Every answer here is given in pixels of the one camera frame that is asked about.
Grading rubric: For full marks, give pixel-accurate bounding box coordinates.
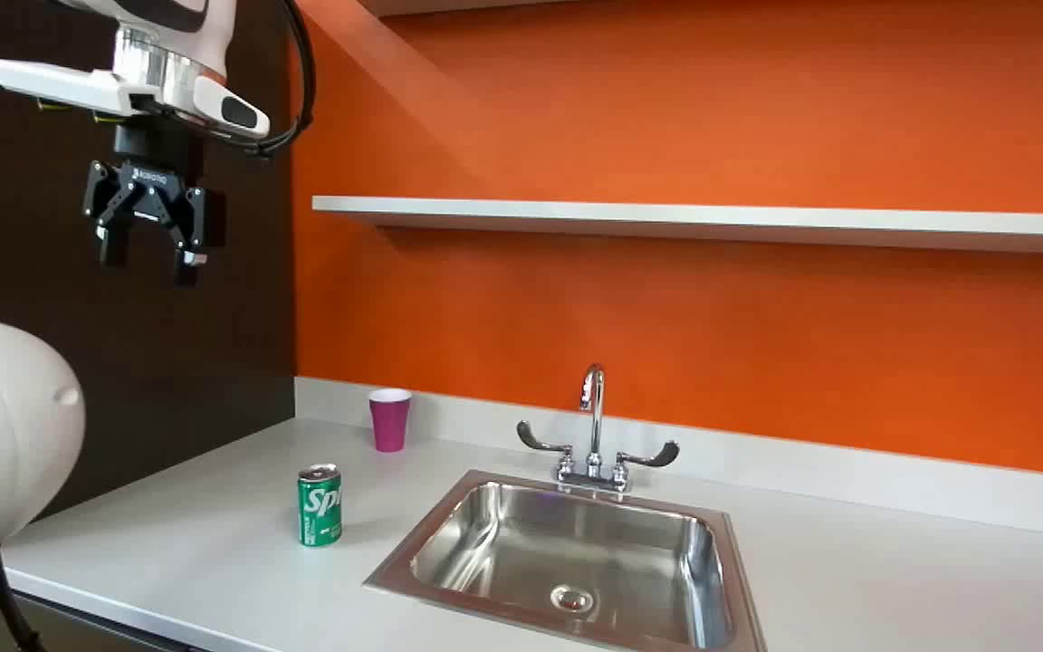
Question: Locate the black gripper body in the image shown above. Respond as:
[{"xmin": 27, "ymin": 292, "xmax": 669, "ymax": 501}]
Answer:
[{"xmin": 85, "ymin": 120, "xmax": 225, "ymax": 249}]

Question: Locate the green soda can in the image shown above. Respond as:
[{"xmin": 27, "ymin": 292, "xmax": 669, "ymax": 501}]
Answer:
[{"xmin": 297, "ymin": 464, "xmax": 344, "ymax": 548}]

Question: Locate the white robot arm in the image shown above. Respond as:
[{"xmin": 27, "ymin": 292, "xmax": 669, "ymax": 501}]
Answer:
[{"xmin": 0, "ymin": 0, "xmax": 272, "ymax": 545}]

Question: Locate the stainless steel sink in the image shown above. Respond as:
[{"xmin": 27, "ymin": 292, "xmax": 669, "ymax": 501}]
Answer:
[{"xmin": 368, "ymin": 472, "xmax": 768, "ymax": 652}]

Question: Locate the purple plastic cup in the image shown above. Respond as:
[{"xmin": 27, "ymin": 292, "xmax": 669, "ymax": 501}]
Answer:
[{"xmin": 368, "ymin": 387, "xmax": 413, "ymax": 454}]

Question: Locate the chrome faucet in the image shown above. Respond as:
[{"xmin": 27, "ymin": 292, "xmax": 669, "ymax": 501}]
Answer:
[{"xmin": 514, "ymin": 362, "xmax": 680, "ymax": 501}]

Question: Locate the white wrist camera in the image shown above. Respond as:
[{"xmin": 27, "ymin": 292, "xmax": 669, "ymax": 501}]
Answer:
[{"xmin": 0, "ymin": 58, "xmax": 138, "ymax": 117}]

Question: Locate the white wall shelf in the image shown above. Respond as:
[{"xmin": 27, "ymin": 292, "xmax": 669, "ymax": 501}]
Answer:
[{"xmin": 313, "ymin": 195, "xmax": 1043, "ymax": 253}]

